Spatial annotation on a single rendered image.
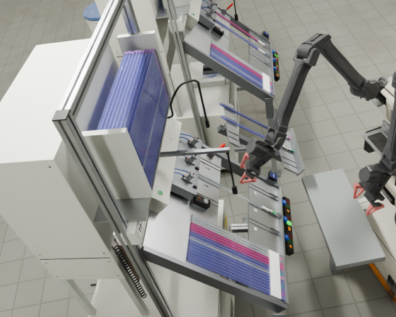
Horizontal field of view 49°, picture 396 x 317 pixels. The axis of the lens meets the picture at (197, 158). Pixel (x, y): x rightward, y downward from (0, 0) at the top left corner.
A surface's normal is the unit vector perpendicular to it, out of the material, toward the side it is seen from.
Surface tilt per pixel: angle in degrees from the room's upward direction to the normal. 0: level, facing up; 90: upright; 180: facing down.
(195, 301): 0
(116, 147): 90
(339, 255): 0
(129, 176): 90
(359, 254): 0
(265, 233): 44
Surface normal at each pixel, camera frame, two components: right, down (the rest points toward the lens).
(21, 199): -0.08, 0.72
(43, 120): -0.18, -0.69
